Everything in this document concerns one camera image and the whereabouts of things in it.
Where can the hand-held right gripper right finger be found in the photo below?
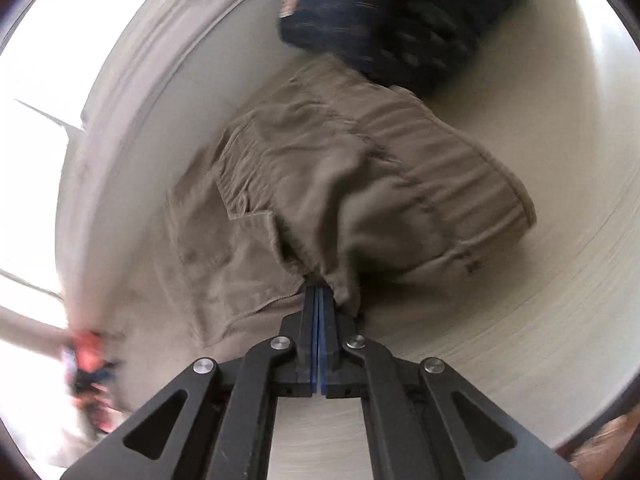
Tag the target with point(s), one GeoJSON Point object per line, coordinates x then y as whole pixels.
{"type": "Point", "coordinates": [327, 340]}

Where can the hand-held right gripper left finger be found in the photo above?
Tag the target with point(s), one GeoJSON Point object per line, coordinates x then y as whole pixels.
{"type": "Point", "coordinates": [307, 330]}

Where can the olive brown pants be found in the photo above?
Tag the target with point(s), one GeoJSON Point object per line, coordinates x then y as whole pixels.
{"type": "Point", "coordinates": [375, 185]}

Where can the red patterned cloth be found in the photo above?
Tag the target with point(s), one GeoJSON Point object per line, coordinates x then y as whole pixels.
{"type": "Point", "coordinates": [90, 352]}

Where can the window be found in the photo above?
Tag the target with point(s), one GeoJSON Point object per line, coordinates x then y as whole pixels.
{"type": "Point", "coordinates": [25, 185]}

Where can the white window sill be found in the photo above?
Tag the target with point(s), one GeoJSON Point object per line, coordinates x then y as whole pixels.
{"type": "Point", "coordinates": [140, 60]}

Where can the navy patterned folded garment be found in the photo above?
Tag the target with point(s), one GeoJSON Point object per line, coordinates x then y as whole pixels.
{"type": "Point", "coordinates": [410, 20]}

